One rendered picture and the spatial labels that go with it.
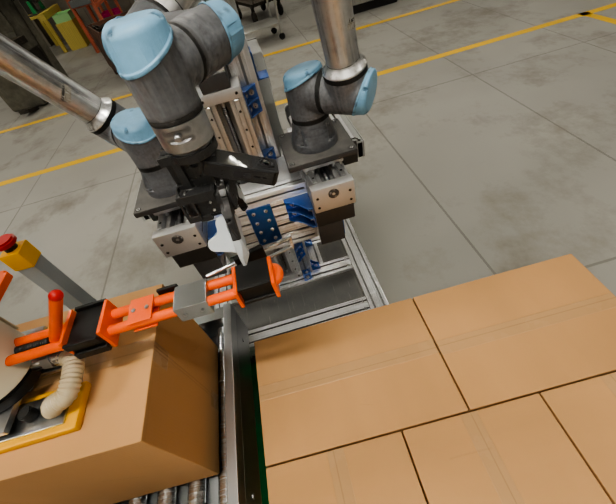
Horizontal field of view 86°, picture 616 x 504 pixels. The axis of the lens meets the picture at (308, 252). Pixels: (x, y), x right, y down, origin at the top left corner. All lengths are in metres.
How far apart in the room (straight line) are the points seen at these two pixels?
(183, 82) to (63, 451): 0.74
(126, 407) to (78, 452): 0.11
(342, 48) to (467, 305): 0.89
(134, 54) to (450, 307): 1.12
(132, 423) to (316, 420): 0.52
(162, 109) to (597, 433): 1.20
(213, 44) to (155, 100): 0.11
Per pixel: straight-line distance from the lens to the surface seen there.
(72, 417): 0.90
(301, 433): 1.10
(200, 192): 0.53
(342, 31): 0.89
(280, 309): 1.70
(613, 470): 1.19
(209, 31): 0.52
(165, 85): 0.46
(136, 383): 0.86
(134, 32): 0.45
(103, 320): 0.78
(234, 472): 1.07
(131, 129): 1.06
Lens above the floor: 1.60
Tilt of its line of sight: 47 degrees down
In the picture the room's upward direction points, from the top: 16 degrees counter-clockwise
